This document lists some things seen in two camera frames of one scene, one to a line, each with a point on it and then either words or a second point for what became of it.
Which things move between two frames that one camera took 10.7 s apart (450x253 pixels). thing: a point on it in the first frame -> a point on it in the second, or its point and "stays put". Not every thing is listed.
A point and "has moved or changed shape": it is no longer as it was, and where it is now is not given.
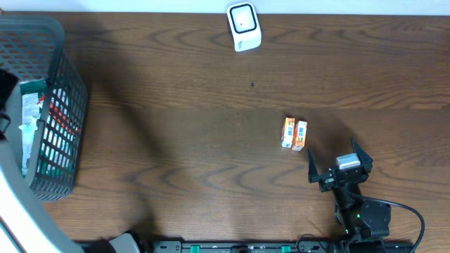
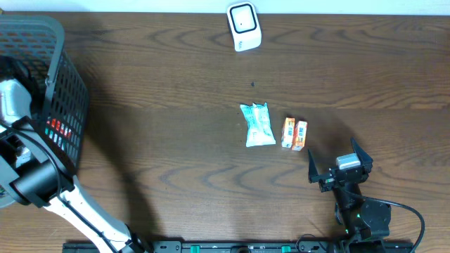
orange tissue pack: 299,137 stays put
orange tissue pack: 287,132 stays put
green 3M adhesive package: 32,93 has moved or changed shape
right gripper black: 327,183 stays put
